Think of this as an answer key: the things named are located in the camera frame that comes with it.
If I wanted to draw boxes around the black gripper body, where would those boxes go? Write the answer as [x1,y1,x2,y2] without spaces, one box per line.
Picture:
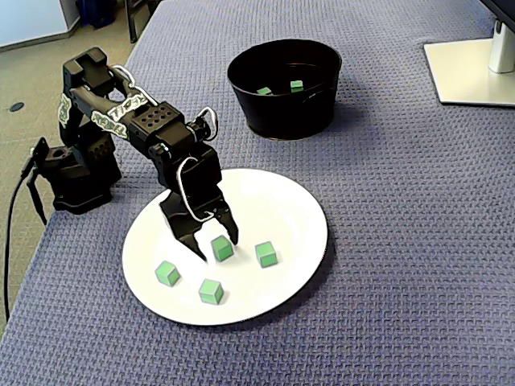
[159,146,227,227]

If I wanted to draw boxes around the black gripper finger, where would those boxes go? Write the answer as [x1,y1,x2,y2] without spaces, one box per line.
[159,203,209,263]
[212,203,241,246]

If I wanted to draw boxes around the white round plate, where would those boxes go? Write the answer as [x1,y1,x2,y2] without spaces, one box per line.
[122,167,329,326]

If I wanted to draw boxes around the black round container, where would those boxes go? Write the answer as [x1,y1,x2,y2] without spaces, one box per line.
[226,39,344,141]

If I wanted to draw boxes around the black table clamp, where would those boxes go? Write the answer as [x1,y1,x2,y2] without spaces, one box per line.
[20,136,52,226]

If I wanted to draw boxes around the blue woven table mat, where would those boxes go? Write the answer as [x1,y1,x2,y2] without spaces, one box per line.
[0,0,515,386]

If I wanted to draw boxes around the dark blue bin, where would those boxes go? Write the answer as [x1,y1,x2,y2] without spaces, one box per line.
[75,0,122,29]

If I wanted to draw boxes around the white monitor stand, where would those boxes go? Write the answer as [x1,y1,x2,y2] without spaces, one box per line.
[422,0,515,108]

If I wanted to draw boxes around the white red gripper servo wire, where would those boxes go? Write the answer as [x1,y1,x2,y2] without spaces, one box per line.
[175,155,217,223]

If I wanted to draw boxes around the white red wrist servo wire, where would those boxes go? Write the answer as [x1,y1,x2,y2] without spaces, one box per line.
[192,105,219,142]

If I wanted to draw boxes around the black robot cable with plug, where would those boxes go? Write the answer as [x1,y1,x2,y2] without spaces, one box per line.
[2,154,38,322]

